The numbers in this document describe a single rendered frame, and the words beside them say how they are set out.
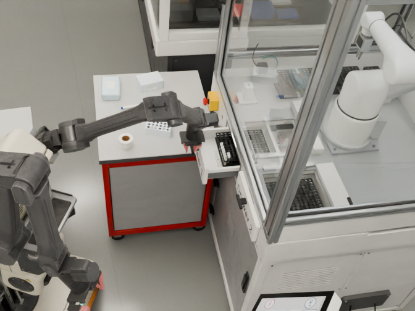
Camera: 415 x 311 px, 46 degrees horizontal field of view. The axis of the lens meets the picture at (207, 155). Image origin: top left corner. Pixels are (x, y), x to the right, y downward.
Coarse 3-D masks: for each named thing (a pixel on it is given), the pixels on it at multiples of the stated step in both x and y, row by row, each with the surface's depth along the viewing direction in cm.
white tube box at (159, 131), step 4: (148, 124) 244; (152, 124) 243; (156, 124) 243; (160, 124) 243; (164, 124) 245; (148, 128) 241; (152, 128) 241; (160, 128) 242; (168, 128) 242; (148, 132) 242; (152, 132) 242; (156, 132) 242; (160, 132) 241; (164, 132) 241; (168, 132) 241; (168, 136) 243
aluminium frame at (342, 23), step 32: (352, 0) 110; (384, 0) 112; (224, 32) 224; (352, 32) 117; (320, 64) 128; (224, 96) 232; (320, 96) 131; (288, 160) 157; (256, 192) 196; (288, 192) 162; (288, 224) 178; (320, 224) 182; (352, 224) 187; (384, 224) 192
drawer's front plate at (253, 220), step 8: (240, 176) 209; (240, 184) 210; (248, 192) 203; (248, 200) 201; (248, 208) 201; (248, 216) 202; (256, 216) 196; (248, 224) 203; (256, 224) 193; (256, 232) 195
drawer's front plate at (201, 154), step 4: (200, 148) 217; (200, 152) 217; (204, 152) 216; (196, 156) 227; (200, 156) 218; (204, 156) 214; (200, 160) 219; (204, 160) 213; (204, 164) 211; (200, 168) 220; (204, 168) 210; (208, 168) 210; (200, 172) 221; (204, 172) 211; (208, 172) 212; (204, 176) 214; (204, 180) 216
